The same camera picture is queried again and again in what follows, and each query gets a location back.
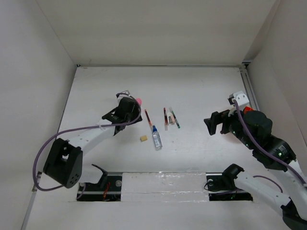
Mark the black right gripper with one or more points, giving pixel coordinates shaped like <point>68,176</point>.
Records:
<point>216,118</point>

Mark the orange round organizer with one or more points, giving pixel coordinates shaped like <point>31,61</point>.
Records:
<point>247,109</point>

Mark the yellow eraser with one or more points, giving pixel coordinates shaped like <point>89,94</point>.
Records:
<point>143,138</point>

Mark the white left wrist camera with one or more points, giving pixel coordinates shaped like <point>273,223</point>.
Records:
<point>122,94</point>

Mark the blue spray bottle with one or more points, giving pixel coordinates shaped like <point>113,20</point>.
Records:
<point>156,139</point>

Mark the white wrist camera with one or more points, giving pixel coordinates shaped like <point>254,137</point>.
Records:
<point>122,94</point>
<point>239,98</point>

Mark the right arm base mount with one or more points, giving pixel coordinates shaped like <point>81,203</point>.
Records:
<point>218,190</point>

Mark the green pen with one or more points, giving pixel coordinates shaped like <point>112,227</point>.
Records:
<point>175,118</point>

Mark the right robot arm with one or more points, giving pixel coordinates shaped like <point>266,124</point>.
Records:
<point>291,205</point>

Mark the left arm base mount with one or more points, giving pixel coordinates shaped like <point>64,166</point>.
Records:
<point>110,192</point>

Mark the aluminium side rail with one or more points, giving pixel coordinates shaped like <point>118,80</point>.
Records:
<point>251,95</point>

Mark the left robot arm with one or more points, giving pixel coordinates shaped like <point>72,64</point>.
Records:
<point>64,163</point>

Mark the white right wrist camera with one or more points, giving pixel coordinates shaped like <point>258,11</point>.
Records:
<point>239,98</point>

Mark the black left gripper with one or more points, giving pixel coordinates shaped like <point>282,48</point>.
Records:
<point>135,112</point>

